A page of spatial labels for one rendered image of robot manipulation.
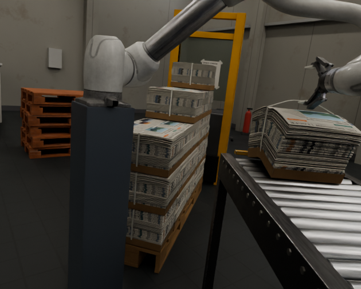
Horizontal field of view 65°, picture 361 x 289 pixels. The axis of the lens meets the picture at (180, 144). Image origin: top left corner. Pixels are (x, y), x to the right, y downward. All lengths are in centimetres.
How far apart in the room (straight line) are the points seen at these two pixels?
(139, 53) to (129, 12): 750
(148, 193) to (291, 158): 84
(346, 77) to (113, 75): 80
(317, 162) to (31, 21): 739
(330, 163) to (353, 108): 510
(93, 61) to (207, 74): 160
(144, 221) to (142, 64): 90
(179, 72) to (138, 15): 632
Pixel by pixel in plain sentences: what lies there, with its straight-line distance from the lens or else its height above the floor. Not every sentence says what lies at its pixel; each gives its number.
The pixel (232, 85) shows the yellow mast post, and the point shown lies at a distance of 314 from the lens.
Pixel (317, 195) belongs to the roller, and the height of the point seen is 80.
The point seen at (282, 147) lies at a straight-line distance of 111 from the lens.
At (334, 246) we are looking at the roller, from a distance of 78.
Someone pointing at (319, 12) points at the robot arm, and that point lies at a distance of 106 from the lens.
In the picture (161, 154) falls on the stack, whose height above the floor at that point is 73.
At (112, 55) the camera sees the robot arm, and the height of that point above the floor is 120.
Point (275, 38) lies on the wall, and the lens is 741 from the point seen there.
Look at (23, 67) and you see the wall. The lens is 788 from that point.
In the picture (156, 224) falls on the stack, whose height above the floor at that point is 31.
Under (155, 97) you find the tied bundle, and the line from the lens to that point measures 213.
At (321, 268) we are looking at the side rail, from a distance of 68.
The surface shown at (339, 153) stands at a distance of 122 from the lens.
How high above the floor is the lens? 114
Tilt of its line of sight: 13 degrees down
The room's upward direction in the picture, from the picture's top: 6 degrees clockwise
